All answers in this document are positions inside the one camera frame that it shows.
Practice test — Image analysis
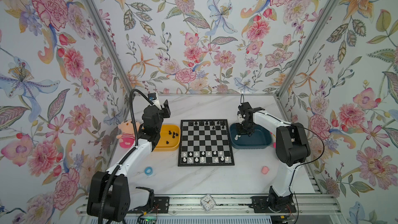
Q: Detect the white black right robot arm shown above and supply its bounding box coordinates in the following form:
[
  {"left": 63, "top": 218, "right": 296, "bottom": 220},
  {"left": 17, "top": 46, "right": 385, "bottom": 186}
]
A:
[{"left": 234, "top": 102, "right": 311, "bottom": 199}]

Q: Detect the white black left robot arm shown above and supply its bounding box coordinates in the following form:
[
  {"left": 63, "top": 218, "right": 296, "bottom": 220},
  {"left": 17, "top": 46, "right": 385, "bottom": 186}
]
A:
[{"left": 87, "top": 89, "right": 171, "bottom": 224}]

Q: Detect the teal plastic tray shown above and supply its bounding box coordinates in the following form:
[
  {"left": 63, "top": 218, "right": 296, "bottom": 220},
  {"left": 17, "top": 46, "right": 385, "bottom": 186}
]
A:
[{"left": 229, "top": 123, "right": 273, "bottom": 149}]

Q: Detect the yellow plastic tray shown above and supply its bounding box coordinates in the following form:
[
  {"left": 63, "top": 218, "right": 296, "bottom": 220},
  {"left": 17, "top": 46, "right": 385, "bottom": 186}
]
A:
[{"left": 154, "top": 124, "right": 180, "bottom": 152}]

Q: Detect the doll plush toy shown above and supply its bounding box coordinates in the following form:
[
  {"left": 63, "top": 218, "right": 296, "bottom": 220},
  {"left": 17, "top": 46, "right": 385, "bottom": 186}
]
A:
[{"left": 117, "top": 120, "right": 140, "bottom": 149}]

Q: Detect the black white chessboard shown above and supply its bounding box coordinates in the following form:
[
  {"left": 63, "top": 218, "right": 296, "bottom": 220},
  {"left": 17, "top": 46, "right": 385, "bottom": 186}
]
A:
[{"left": 178, "top": 119, "right": 235, "bottom": 167}]

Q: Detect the pink small eraser toy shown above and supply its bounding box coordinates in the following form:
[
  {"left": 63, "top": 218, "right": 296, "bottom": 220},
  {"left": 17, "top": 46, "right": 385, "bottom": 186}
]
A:
[{"left": 261, "top": 166, "right": 269, "bottom": 175}]

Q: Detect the small white desk clock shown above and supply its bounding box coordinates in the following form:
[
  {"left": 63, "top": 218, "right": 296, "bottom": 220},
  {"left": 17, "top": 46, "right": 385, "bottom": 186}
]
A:
[{"left": 200, "top": 194, "right": 217, "bottom": 212}]

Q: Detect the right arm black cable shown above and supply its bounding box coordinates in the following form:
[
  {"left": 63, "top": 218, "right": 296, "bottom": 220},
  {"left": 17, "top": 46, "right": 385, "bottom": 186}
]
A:
[{"left": 261, "top": 111, "right": 325, "bottom": 166}]

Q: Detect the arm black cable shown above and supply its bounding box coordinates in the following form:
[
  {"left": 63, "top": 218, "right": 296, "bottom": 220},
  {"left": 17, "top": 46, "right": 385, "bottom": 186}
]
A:
[
  {"left": 97, "top": 88, "right": 153, "bottom": 224},
  {"left": 261, "top": 111, "right": 325, "bottom": 166}
]

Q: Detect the blue small ring toy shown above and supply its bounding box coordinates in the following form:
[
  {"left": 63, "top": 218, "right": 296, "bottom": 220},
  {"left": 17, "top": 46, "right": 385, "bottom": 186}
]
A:
[{"left": 144, "top": 167, "right": 153, "bottom": 176}]

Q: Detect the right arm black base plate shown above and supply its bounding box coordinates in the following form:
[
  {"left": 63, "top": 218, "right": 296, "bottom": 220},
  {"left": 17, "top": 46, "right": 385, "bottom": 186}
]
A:
[{"left": 251, "top": 195, "right": 297, "bottom": 214}]

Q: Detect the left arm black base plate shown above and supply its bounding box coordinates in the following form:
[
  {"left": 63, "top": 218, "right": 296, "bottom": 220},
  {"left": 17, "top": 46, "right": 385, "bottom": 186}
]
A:
[{"left": 127, "top": 197, "right": 170, "bottom": 214}]

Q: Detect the aluminium front rail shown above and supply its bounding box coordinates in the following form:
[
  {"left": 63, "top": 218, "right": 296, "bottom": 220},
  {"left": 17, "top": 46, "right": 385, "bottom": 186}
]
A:
[{"left": 76, "top": 193, "right": 346, "bottom": 217}]

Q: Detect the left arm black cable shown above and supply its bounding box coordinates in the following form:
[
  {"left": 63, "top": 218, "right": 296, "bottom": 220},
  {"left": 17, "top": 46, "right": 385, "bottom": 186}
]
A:
[{"left": 97, "top": 88, "right": 153, "bottom": 224}]

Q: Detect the aluminium frame corner post left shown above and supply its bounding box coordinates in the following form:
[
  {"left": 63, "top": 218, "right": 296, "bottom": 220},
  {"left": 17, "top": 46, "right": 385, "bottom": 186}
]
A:
[{"left": 83, "top": 0, "right": 132, "bottom": 94}]

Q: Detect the aluminium frame corner post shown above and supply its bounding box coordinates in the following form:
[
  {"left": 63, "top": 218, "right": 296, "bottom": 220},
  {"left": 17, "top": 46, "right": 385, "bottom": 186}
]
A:
[
  {"left": 83, "top": 0, "right": 132, "bottom": 94},
  {"left": 276, "top": 0, "right": 338, "bottom": 100}
]

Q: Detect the aluminium frame corner post right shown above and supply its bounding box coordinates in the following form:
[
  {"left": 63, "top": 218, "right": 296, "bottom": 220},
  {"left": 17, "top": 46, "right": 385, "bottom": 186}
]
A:
[{"left": 276, "top": 0, "right": 338, "bottom": 100}]

